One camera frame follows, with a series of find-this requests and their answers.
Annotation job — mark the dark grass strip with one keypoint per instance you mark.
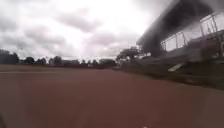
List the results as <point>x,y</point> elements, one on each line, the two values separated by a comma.
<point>173,71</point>

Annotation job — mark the tree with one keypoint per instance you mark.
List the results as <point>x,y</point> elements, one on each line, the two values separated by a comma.
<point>130,53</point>

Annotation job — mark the large building with glass front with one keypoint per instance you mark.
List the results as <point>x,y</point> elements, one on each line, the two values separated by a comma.
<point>186,36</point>

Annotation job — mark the pale ground strip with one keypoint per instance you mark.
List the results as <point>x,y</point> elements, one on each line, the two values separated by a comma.
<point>23,68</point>

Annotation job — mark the row of distant trees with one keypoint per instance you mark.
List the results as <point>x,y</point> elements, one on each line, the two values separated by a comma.
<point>43,61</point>

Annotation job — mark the reddish brown paved ground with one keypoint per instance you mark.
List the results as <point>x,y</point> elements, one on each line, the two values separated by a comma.
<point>100,100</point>

